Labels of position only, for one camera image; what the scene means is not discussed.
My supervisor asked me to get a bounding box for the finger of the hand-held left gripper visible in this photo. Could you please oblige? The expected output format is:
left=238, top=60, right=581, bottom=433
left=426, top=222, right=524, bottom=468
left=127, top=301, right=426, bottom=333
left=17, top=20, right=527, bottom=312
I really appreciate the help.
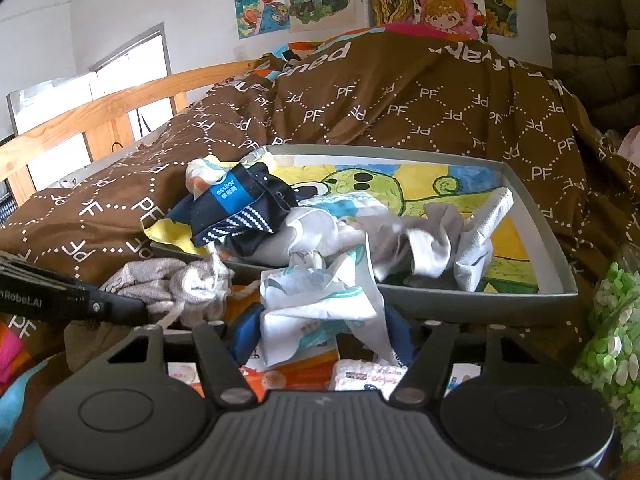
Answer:
left=94, top=288, right=152, bottom=328

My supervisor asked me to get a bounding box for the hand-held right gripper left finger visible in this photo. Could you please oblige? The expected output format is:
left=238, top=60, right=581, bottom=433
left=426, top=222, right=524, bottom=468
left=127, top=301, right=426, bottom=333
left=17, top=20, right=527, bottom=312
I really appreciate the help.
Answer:
left=100, top=309, right=266, bottom=406

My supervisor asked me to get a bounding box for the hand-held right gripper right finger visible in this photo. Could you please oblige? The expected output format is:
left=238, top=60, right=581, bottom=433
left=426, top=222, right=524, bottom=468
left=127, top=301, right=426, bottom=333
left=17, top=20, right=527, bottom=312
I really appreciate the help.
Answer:
left=387, top=310, right=539, bottom=406

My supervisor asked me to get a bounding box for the grey drawstring pouch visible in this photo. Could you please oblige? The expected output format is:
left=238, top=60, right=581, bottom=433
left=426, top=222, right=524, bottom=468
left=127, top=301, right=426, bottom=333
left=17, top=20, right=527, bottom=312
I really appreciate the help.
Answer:
left=102, top=254, right=236, bottom=329

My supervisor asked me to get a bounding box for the white teal printed cloth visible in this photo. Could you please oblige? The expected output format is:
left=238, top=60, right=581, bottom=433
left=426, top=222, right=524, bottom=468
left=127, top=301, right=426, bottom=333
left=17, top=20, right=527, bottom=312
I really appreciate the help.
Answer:
left=259, top=253, right=399, bottom=367

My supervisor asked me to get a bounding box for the yellow cloth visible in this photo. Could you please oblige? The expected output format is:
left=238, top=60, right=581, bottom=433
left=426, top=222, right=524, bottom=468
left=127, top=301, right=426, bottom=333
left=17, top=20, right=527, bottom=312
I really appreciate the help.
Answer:
left=141, top=212, right=201, bottom=256

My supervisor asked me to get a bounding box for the grey cloth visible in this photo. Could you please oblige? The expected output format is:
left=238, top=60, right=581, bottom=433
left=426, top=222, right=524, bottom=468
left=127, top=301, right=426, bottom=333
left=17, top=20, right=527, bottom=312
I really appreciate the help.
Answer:
left=372, top=203, right=469, bottom=284

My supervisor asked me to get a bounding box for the white mesh cloth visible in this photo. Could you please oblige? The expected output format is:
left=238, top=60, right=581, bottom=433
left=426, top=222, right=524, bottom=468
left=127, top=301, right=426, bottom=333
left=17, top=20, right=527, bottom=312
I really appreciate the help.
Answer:
left=449, top=187, right=516, bottom=292

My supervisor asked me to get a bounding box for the white light blue cloth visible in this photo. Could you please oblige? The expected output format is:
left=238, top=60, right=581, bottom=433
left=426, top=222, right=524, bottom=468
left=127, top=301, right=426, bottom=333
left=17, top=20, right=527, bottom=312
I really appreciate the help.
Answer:
left=270, top=193, right=416, bottom=282

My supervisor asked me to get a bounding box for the black blue label cloth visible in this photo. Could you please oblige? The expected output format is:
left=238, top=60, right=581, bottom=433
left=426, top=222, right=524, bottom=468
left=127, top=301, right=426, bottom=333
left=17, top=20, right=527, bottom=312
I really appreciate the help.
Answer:
left=164, top=162, right=301, bottom=257

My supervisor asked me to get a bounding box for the pastel striped sock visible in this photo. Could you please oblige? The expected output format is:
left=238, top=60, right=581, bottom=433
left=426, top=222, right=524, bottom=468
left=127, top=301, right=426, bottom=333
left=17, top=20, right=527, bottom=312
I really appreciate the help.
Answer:
left=184, top=157, right=242, bottom=199

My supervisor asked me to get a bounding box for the grey cardboard box tray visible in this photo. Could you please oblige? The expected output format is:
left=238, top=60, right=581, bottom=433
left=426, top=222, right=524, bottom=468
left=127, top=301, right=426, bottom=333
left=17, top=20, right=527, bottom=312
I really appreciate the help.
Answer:
left=149, top=143, right=580, bottom=322

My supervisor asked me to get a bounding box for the white pink printed packet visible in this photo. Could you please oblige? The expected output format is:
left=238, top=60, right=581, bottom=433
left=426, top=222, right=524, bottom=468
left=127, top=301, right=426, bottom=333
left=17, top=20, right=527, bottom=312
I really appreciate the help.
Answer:
left=329, top=358, right=410, bottom=392

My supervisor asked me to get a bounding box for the orange white box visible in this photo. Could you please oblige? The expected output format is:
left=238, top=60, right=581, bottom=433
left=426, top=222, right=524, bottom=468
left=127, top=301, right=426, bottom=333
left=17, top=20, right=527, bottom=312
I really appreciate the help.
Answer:
left=238, top=337, right=341, bottom=392

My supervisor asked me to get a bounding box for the white printed card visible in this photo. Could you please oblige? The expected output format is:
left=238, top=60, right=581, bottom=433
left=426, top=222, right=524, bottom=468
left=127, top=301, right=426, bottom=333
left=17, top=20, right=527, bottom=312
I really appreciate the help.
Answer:
left=167, top=362, right=204, bottom=386

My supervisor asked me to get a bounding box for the bag of green pieces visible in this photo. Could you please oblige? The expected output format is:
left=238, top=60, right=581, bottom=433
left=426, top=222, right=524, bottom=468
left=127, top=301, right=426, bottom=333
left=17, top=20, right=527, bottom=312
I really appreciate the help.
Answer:
left=572, top=260, right=640, bottom=462

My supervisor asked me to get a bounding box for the brown printed blanket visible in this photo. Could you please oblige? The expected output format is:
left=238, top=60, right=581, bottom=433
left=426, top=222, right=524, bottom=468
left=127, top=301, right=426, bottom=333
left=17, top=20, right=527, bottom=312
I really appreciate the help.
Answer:
left=0, top=25, right=640, bottom=480

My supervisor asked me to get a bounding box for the window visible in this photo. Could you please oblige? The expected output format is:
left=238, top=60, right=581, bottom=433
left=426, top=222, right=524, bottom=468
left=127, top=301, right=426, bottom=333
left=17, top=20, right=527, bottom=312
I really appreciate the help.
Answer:
left=90, top=22, right=171, bottom=152

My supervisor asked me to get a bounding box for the pink garment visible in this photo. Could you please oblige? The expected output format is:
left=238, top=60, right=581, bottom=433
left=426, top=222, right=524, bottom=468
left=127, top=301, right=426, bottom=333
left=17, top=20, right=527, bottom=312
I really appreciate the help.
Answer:
left=617, top=127, right=640, bottom=162

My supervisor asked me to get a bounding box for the olive quilted jacket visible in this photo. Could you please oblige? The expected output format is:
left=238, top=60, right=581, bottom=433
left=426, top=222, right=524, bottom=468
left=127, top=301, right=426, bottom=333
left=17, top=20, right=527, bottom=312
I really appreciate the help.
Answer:
left=530, top=0, right=640, bottom=132

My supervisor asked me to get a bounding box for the wooden bed rail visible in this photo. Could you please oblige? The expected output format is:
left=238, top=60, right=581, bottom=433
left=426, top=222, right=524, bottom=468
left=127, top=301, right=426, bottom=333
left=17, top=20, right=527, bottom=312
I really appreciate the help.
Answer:
left=0, top=57, right=273, bottom=202

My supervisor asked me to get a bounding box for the wall poster orange haired girl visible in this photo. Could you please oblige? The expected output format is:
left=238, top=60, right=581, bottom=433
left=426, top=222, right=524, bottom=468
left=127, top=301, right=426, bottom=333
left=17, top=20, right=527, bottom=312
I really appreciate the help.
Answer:
left=232, top=0, right=291, bottom=41

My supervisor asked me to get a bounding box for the wall poster pink girl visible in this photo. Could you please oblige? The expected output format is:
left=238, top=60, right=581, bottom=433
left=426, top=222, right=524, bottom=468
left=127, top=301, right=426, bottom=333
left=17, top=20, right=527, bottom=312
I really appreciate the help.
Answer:
left=410, top=0, right=489, bottom=41

